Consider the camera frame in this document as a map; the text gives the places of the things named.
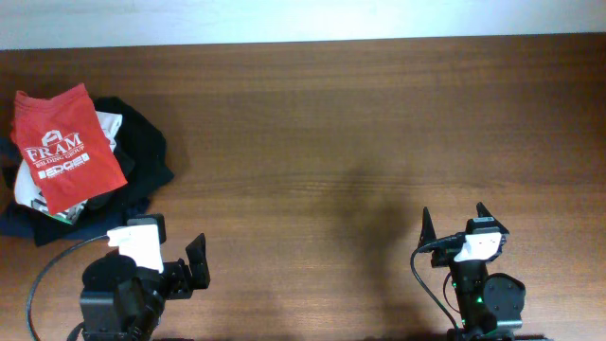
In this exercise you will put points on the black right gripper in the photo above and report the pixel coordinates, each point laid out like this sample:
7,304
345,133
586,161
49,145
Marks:
440,257

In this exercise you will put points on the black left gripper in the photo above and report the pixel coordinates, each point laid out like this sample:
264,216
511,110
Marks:
184,283

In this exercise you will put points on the orange printed t-shirt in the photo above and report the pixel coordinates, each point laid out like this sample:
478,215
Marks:
67,153

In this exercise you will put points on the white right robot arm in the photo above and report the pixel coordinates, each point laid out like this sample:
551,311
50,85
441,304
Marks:
489,305

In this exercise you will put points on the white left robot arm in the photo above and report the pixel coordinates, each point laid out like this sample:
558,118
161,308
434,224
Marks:
122,301

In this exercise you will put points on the black folded garment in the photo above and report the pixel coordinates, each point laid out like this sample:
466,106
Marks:
145,145

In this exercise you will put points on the navy blue folded garment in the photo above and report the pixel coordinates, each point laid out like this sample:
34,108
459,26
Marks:
25,222

